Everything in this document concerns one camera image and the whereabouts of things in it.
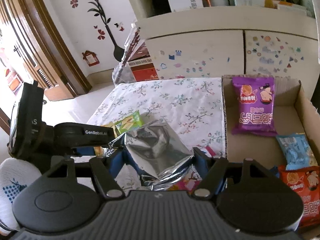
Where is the red house socket sticker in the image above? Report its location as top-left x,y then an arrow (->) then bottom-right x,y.
82,50 -> 100,67

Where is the purple snack bag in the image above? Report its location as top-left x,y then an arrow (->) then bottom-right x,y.
232,76 -> 277,137

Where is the green snack bag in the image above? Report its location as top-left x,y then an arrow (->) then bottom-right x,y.
115,111 -> 144,134

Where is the orange red snack bag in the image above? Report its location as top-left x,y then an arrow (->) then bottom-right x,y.
278,165 -> 319,228

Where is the wooden door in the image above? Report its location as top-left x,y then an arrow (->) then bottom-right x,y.
1,0 -> 92,101

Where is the plastic bag with branches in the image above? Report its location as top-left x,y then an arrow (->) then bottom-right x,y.
112,23 -> 140,86

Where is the yellow orange snack packet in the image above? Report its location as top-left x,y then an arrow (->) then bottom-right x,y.
93,122 -> 118,157

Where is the silver foil snack bag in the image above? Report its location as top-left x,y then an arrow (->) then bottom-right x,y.
109,120 -> 194,191

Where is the white dotted glove hand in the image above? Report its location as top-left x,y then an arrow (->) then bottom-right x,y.
0,158 -> 41,236

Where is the black vase wall sticker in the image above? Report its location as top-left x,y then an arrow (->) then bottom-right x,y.
87,0 -> 124,62

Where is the blue snack bag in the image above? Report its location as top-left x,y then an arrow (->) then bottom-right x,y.
276,133 -> 318,171

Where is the cream cabinet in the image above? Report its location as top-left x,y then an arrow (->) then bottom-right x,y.
129,0 -> 319,97

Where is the floral tablecloth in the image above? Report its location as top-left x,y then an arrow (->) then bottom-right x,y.
75,76 -> 227,193

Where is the pink white snack packet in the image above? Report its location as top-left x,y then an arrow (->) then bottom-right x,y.
167,146 -> 217,194

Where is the red brown carton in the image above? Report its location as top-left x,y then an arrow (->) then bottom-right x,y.
128,42 -> 159,82

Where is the cardboard box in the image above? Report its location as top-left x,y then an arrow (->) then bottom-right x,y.
221,74 -> 320,240

